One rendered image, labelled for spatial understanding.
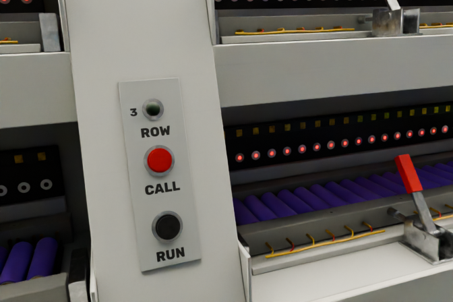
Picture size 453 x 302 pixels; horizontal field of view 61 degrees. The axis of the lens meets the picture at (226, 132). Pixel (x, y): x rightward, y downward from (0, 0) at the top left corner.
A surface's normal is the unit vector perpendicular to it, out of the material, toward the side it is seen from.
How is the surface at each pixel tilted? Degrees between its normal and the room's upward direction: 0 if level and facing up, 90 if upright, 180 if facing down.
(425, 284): 107
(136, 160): 90
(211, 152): 90
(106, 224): 90
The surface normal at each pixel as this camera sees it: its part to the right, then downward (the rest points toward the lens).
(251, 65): 0.32, 0.20
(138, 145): 0.29, -0.09
